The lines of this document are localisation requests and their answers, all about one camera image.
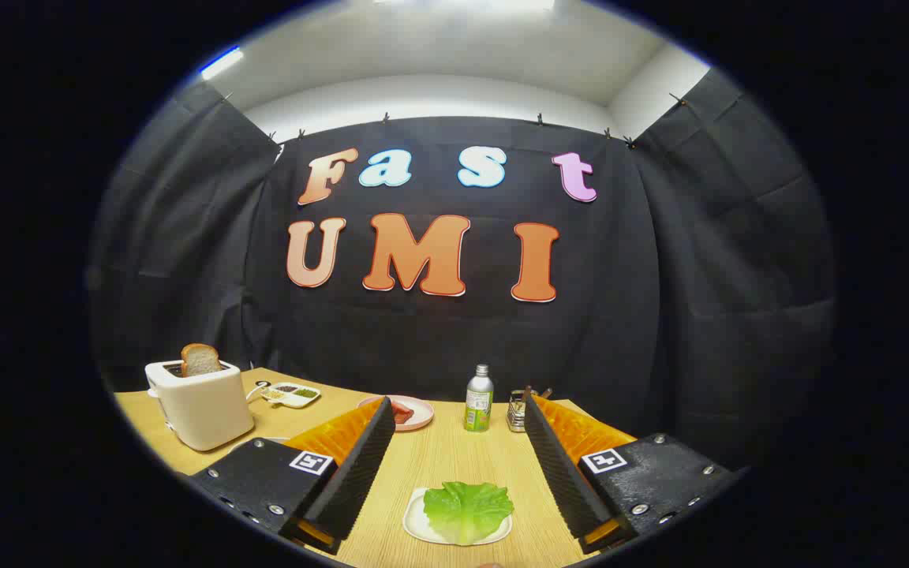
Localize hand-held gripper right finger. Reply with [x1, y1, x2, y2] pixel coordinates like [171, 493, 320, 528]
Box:
[523, 387, 739, 555]

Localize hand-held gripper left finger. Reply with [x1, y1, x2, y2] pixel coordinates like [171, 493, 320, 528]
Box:
[186, 396, 397, 555]

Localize green lettuce leaf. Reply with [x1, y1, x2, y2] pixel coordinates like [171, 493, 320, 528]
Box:
[423, 481, 515, 545]

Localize toasted bread slice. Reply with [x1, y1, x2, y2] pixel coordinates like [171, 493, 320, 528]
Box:
[181, 343, 223, 378]

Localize white square plate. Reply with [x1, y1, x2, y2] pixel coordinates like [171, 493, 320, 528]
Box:
[402, 487, 514, 547]

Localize pink plate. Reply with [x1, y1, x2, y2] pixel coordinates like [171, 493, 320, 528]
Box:
[357, 394, 436, 432]

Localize white divided dish of beans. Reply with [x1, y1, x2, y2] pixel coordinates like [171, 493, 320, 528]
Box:
[261, 383, 322, 409]

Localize green label metal bottle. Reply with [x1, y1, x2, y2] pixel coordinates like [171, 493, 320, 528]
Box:
[464, 364, 495, 433]

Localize black backdrop cloth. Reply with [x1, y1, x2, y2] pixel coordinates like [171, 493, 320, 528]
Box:
[88, 69, 838, 474]

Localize white toaster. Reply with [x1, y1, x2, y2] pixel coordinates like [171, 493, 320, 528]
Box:
[144, 359, 256, 452]

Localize ceiling light strip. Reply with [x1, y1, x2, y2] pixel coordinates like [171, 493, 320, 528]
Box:
[200, 46, 245, 81]

